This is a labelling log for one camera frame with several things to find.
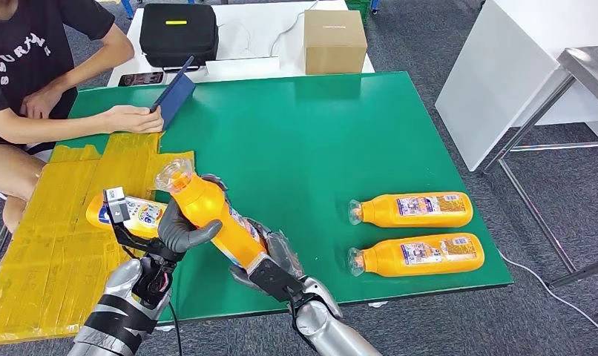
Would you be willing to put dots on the orange detergent bottle clear cap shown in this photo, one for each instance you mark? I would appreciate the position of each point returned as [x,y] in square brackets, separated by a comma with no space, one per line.
[205,206]
[377,213]
[149,216]
[387,263]

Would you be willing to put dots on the smartphone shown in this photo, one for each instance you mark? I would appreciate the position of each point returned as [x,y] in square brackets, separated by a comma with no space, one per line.
[141,79]

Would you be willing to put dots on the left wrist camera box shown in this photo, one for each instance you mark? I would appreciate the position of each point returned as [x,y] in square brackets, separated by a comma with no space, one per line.
[116,204]

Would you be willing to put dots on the steel table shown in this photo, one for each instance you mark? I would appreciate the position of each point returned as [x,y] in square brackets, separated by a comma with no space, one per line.
[591,66]

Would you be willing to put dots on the green crate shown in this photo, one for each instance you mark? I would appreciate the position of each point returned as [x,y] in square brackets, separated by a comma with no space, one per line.
[360,7]

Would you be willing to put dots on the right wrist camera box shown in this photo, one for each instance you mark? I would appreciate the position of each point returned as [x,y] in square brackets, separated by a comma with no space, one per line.
[277,282]

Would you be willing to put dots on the person's left hand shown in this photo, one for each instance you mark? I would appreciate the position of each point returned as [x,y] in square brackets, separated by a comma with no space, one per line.
[41,103]

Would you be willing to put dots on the black zip case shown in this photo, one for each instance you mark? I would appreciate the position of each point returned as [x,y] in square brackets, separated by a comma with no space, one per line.
[178,37]

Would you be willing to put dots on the white table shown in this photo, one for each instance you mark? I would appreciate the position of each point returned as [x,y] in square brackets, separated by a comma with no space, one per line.
[252,34]

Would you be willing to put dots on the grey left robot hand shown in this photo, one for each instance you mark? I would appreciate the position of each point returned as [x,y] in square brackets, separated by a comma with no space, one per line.
[173,231]

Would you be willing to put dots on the person's right hand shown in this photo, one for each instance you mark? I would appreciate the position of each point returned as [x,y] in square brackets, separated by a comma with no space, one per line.
[134,119]

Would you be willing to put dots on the yellow taped cardboard mat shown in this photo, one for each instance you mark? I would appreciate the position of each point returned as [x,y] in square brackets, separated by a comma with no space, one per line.
[48,255]

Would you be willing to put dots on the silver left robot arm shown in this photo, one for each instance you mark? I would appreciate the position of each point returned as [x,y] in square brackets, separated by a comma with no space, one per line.
[122,304]

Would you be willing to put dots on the blue tablet cover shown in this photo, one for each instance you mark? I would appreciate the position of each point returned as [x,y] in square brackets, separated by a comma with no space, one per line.
[178,98]

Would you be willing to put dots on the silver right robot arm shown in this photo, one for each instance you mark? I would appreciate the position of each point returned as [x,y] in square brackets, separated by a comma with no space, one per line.
[328,329]

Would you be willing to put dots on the person's hand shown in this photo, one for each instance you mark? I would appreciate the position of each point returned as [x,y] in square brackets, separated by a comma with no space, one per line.
[134,119]
[41,103]

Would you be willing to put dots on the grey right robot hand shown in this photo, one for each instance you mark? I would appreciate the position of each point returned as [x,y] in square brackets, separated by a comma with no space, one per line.
[284,245]

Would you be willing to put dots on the brown cardboard box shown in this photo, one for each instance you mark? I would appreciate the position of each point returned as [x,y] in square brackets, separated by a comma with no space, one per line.
[334,44]

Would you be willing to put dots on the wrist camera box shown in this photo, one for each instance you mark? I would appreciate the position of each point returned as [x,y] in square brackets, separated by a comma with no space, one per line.
[277,282]
[116,204]

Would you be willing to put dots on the person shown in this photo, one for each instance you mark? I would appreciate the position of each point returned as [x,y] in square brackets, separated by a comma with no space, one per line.
[28,54]

